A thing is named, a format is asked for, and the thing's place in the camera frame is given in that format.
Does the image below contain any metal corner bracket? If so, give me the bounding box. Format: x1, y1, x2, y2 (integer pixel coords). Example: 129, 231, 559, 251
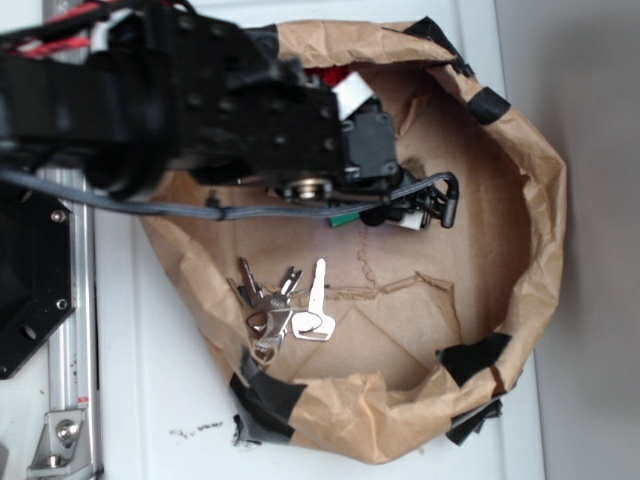
26, 409, 95, 479

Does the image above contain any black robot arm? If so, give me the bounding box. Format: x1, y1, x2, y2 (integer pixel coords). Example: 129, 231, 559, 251
1, 1, 460, 229

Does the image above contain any bunch of silver keys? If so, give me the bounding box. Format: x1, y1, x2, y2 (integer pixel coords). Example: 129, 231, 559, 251
229, 257, 303, 367

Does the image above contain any green rectangular block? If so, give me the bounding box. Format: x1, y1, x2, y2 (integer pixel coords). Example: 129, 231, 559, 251
328, 213, 360, 229

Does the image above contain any silver key with large head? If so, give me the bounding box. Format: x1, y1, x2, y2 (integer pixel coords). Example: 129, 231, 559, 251
292, 258, 336, 342

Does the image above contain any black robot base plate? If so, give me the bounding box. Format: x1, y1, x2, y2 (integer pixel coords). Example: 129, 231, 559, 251
1, 183, 74, 380

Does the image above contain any red crumpled paper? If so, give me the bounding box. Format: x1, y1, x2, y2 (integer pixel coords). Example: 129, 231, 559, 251
305, 66, 350, 88

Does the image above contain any brown paper bag tray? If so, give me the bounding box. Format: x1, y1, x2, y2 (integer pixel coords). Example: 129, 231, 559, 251
142, 19, 567, 464

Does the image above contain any aluminium extrusion rail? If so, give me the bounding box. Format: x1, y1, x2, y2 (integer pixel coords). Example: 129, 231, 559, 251
41, 0, 104, 480

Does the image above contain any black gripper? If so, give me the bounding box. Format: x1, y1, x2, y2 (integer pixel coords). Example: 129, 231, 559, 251
270, 99, 458, 230

